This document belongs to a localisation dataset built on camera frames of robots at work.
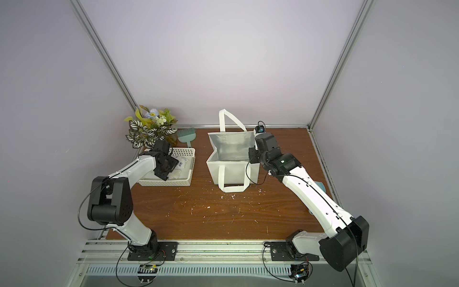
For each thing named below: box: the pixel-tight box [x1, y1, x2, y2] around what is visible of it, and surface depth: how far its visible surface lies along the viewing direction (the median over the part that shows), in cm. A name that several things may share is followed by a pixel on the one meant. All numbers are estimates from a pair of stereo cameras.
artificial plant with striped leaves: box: [123, 105, 179, 149], surface depth 89 cm
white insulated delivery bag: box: [206, 108, 260, 194], surface depth 76 cm
